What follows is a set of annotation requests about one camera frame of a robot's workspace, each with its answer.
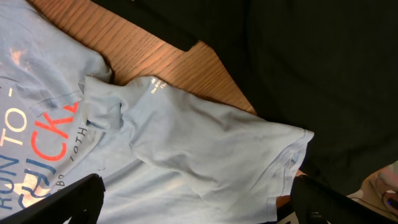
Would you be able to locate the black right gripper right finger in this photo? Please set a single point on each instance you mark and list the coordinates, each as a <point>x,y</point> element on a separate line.
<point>315,203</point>

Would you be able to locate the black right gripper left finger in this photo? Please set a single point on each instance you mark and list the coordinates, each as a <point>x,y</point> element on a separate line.
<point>79,203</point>

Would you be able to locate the light blue printed t-shirt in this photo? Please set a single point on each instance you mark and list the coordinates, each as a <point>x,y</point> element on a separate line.
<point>165,155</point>

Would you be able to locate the black t-shirt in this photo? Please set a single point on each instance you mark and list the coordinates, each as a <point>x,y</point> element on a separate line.
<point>329,66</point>

